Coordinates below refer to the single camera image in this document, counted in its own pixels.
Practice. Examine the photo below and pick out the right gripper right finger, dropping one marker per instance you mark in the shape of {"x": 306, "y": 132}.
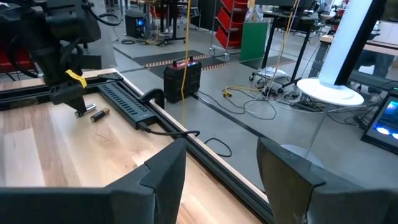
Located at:
{"x": 326, "y": 202}

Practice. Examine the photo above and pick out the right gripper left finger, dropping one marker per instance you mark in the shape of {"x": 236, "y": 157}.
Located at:
{"x": 93, "y": 205}

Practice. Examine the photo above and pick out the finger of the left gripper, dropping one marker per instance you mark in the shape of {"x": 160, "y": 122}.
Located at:
{"x": 80, "y": 107}

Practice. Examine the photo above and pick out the silver AA battery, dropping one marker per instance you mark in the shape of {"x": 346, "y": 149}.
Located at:
{"x": 90, "y": 108}

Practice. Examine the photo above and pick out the black copper AA battery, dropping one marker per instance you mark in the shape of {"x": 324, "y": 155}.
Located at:
{"x": 99, "y": 115}

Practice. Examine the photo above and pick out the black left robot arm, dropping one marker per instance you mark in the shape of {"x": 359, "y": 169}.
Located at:
{"x": 31, "y": 18}

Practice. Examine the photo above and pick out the yellow tape tag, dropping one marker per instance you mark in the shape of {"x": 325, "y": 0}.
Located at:
{"x": 76, "y": 77}

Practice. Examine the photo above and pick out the red chair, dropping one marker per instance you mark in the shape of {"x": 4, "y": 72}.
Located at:
{"x": 21, "y": 62}

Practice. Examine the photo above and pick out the black USB hub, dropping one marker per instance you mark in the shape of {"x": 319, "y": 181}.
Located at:
{"x": 124, "y": 104}

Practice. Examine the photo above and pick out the black computer tower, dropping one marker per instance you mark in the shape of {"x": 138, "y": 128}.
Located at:
{"x": 135, "y": 26}

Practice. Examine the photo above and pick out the black tablet screen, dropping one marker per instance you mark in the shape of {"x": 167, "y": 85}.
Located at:
{"x": 384, "y": 124}

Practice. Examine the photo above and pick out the black hazard-striped floor mat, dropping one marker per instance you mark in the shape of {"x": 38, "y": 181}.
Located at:
{"x": 174, "y": 57}

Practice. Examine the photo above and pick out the white bag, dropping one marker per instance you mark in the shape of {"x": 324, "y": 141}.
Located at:
{"x": 272, "y": 73}

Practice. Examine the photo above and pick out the white floor stand disc base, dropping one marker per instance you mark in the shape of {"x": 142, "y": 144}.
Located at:
{"x": 342, "y": 46}

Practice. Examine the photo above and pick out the red shelf cart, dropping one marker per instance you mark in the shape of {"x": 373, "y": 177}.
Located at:
{"x": 230, "y": 28}

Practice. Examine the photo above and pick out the black rolling desk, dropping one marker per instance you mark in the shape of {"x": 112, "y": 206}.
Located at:
{"x": 271, "y": 40}

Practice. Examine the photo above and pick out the green panel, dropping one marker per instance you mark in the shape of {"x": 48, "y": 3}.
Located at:
{"x": 253, "y": 42}

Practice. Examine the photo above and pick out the black aluminium table frame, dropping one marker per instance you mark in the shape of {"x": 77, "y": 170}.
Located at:
{"x": 217, "y": 172}

